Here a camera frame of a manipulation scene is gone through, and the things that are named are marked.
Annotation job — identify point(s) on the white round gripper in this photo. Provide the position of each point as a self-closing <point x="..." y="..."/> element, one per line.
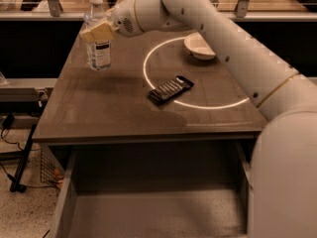
<point x="123" y="18"/>

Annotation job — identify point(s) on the clear plastic water bottle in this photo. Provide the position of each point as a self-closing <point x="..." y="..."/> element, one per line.
<point x="98" y="53"/>

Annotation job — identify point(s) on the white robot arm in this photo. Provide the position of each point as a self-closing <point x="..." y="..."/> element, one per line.
<point x="283" y="171"/>

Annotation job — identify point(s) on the grey cabinet with top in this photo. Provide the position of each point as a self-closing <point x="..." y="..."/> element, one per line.
<point x="112" y="106"/>

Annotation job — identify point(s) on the open grey top drawer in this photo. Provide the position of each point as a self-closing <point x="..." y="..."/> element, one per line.
<point x="154" y="190"/>

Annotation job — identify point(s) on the black snack bar packet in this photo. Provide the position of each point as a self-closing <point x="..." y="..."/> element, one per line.
<point x="170" y="90"/>

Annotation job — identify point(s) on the white paper bowl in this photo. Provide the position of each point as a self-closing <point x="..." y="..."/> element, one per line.
<point x="198" y="47"/>

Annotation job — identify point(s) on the black stand leg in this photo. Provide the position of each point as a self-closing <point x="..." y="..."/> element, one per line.
<point x="15" y="185"/>

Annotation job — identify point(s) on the metal railing frame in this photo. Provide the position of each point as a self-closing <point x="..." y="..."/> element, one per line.
<point x="236" y="10"/>

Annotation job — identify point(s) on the black wire basket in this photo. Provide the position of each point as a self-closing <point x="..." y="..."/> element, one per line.
<point x="49" y="173"/>

